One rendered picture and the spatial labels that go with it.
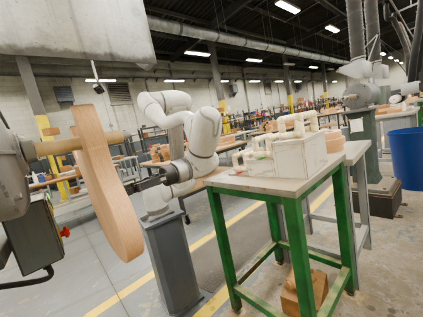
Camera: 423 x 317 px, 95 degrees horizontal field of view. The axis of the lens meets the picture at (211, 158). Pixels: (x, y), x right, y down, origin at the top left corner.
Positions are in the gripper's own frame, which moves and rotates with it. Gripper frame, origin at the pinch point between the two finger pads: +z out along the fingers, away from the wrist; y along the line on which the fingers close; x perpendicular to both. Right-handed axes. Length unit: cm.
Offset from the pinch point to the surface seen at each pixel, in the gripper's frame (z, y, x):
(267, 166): -66, -8, -11
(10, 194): 18.6, -17.9, 7.4
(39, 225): 19.1, 12.0, -2.2
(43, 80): -70, 1037, 511
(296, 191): -54, -26, -20
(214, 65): -746, 631, 401
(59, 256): 17.3, 13.4, -13.4
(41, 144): 12.5, -10.9, 16.1
